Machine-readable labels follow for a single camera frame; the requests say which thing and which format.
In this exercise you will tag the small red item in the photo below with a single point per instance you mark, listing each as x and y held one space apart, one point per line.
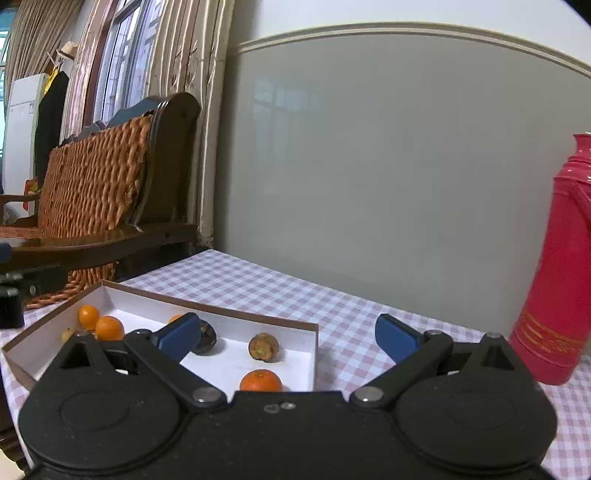
31 185

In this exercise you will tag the small dark-patched orange fruit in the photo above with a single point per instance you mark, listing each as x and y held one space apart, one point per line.
264 347

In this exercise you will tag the cardboard box white inside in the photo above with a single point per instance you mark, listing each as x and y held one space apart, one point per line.
138 307

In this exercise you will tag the wooden wicker chair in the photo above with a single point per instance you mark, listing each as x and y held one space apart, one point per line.
92 184

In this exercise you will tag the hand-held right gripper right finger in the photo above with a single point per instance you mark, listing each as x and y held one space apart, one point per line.
397 338

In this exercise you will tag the small brown round fruit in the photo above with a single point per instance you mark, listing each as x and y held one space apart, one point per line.
68 334

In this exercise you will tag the red thermos flask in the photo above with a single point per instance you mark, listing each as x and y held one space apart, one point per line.
554 258

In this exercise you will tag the black hanging coat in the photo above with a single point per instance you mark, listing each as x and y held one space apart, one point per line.
48 120

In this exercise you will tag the white tall appliance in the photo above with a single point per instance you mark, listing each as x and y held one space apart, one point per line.
21 129

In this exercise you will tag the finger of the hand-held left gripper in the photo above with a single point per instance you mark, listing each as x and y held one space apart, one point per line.
44 279
4 252

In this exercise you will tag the large orange mandarin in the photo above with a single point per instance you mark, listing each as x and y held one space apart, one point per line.
261 383

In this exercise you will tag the pink checked tablecloth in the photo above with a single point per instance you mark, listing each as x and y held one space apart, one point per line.
277 295

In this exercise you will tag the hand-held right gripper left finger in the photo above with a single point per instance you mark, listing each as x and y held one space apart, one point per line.
180 336

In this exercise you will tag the dark purple mangosteen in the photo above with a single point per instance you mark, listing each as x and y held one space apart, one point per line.
208 339

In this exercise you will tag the beige striped curtain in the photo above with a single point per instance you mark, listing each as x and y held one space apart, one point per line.
194 69
37 27

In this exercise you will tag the wooden framed window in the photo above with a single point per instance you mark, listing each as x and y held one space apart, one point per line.
129 55

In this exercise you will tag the straw hat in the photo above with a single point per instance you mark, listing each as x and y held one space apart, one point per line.
69 50

